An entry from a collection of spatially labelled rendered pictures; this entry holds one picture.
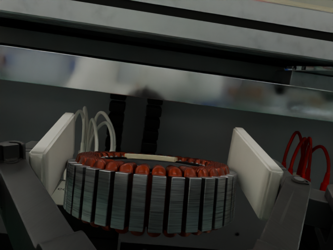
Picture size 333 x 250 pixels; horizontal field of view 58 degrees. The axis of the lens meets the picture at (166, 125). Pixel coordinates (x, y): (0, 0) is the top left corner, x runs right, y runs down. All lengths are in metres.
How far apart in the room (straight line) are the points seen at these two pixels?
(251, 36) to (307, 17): 0.06
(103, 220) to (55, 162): 0.04
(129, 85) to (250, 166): 0.14
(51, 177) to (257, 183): 0.11
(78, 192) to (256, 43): 0.21
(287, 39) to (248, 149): 0.16
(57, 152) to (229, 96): 0.17
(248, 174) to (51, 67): 0.19
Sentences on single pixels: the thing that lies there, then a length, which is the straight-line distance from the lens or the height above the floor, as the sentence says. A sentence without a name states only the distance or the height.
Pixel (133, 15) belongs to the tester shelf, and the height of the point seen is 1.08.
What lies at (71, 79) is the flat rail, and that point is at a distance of 0.29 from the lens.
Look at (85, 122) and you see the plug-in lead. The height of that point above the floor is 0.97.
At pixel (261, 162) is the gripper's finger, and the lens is 0.17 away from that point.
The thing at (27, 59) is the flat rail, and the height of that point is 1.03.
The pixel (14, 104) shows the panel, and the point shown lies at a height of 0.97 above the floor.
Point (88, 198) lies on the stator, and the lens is 0.17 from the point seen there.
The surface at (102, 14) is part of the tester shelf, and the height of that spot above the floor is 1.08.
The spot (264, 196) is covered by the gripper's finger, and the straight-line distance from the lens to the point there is 0.17.
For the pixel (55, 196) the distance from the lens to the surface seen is 0.28.
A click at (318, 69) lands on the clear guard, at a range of 0.33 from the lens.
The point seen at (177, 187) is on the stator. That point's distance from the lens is 0.15.
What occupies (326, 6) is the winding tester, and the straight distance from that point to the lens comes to 0.37.
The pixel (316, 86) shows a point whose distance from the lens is 0.39.
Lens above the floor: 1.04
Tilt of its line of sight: 9 degrees down
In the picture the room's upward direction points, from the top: 8 degrees clockwise
